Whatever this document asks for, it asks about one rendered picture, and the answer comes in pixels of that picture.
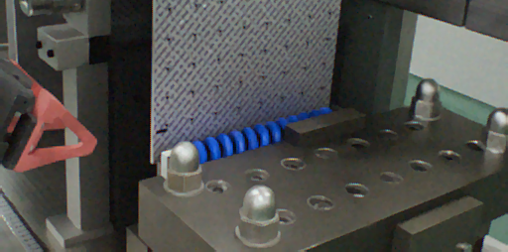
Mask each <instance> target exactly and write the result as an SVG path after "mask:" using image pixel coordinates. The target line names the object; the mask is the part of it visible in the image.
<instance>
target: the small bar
mask: <svg viewBox="0 0 508 252"><path fill-rule="evenodd" d="M365 116H366V115H365V114H363V113H361V112H359V111H357V110H355V109H353V108H351V107H349V108H346V109H342V110H338V111H334V112H331V113H327V114H324V115H319V116H316V117H312V118H308V119H304V120H301V121H297V122H293V123H289V124H286V127H285V138H284V139H285V141H286V142H288V143H290V144H291V145H293V146H295V147H296V148H298V149H302V148H304V147H307V146H311V145H314V144H318V143H320V142H321V141H324V140H329V139H332V138H335V137H339V136H342V135H346V134H349V133H352V132H356V131H359V130H363V129H364V124H365Z"/></svg>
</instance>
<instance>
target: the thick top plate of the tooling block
mask: <svg viewBox="0 0 508 252"><path fill-rule="evenodd" d="M410 108H411V105H408V106H404V107H401V108H397V109H394V110H389V111H385V112H382V113H378V114H375V115H371V116H368V117H365V124H364V129H363V130H359V131H356V132H352V133H349V134H346V135H342V136H339V137H335V138H332V139H329V140H324V141H321V142H320V143H318V144H314V145H311V146H307V147H304V148H302V149H298V148H296V147H295V146H293V145H291V144H290V143H288V142H286V141H283V142H279V143H276V144H272V145H267V146H264V147H260V148H257V149H253V150H250V151H246V152H243V153H239V154H236V155H232V156H228V157H225V158H221V159H217V160H213V161H210V162H206V163H203V164H200V166H201V180H202V182H203V191H202V192H201V193H199V194H197V195H194V196H187V198H184V197H183V196H175V195H172V194H170V193H167V192H166V191H165V190H164V188H163V183H164V181H165V178H163V177H162V176H161V175H159V176H156V177H152V178H148V179H145V180H142V181H139V237H140V238H141V239H142V240H143V241H144V242H145V243H146V244H147V245H148V246H149V247H150V248H151V249H152V250H153V251H154V252H390V251H391V245H392V239H393V232H394V225H395V223H396V222H398V221H401V220H403V219H405V218H408V217H410V216H413V215H415V214H418V213H420V212H422V211H426V210H428V209H431V208H433V207H435V206H438V205H440V204H443V203H445V202H448V201H450V200H452V199H455V198H457V197H460V196H462V195H465V194H468V195H469V196H471V197H473V198H475V199H477V200H479V201H481V202H483V207H482V212H481V217H480V221H479V226H478V227H480V226H482V225H484V224H486V223H488V222H491V221H493V220H495V219H497V218H499V217H501V216H504V215H506V214H508V155H497V154H492V153H489V152H486V151H485V150H482V149H481V148H479V147H478V145H477V142H478V140H479V139H480V135H481V130H482V126H484V125H483V124H480V123H478V122H476V121H473V120H471V119H469V118H466V117H464V116H461V115H459V114H457V113H454V112H452V111H450V110H447V109H445V108H443V107H441V113H440V115H441V119H440V120H438V121H422V120H418V119H415V118H413V117H412V116H410V115H409V109H410ZM256 185H264V186H267V187H268V188H269V189H271V191H273V192H274V193H275V195H276V198H277V211H278V214H279V218H280V225H279V230H280V232H281V239H280V241H278V243H277V244H275V245H274V246H272V247H269V248H252V247H248V246H245V245H243V244H242V243H240V242H239V241H238V240H237V239H236V237H235V229H236V227H237V226H238V222H239V209H240V208H241V207H243V201H244V196H245V194H246V193H247V192H248V190H249V189H251V188H252V187H254V186H256Z"/></svg>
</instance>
